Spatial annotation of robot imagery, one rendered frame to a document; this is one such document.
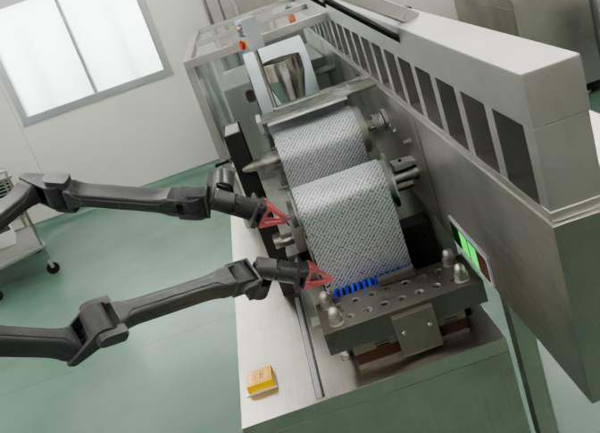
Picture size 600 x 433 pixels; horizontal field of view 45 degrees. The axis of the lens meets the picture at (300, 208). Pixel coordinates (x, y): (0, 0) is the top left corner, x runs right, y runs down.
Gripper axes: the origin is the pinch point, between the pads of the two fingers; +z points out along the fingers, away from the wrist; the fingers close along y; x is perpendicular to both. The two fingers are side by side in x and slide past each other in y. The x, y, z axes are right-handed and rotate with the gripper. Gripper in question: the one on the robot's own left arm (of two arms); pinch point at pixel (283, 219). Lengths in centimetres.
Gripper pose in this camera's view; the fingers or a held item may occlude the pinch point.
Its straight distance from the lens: 191.2
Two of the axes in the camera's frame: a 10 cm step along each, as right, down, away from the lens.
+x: 3.7, -8.9, -2.9
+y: 2.0, 3.8, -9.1
